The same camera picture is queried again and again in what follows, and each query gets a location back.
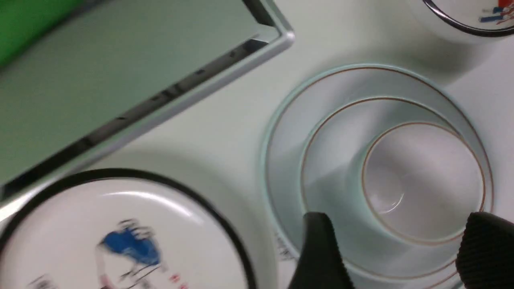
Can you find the pale blue brown-rimmed cup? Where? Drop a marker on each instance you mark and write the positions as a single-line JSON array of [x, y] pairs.
[[416, 183]]

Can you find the small black-rimmed white bowl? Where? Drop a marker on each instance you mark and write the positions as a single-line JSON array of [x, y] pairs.
[[466, 21]]

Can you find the pale blue brown-rimmed bowl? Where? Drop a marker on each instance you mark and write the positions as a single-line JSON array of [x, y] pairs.
[[325, 160]]

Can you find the white spoon with label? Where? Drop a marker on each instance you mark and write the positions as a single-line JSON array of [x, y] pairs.
[[286, 261]]

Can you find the black-rimmed illustrated plate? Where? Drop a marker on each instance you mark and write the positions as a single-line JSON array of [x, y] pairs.
[[122, 229]]

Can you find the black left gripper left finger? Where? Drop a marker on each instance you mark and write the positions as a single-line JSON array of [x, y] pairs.
[[320, 264]]

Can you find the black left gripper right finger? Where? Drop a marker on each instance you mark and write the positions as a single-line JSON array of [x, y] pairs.
[[485, 259]]

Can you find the green backdrop cloth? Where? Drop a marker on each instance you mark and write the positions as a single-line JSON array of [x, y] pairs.
[[23, 21]]

